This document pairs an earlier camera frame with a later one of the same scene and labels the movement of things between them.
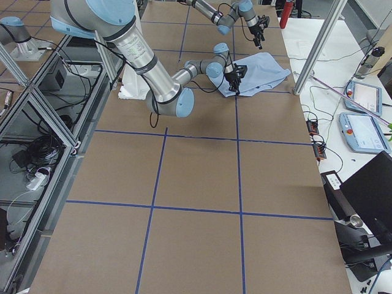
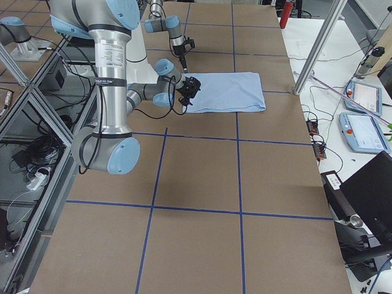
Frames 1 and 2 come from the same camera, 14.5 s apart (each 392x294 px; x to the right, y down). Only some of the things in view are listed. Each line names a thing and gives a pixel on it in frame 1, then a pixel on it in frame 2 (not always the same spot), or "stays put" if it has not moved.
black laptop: x=369 y=192 stays put
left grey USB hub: x=312 y=127 stays put
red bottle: x=287 y=11 stays put
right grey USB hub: x=319 y=150 stays put
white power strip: x=37 y=180 stays put
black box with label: x=338 y=198 stays put
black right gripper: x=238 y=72 to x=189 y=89
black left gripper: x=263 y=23 to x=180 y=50
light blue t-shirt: x=262 y=72 to x=226 y=92
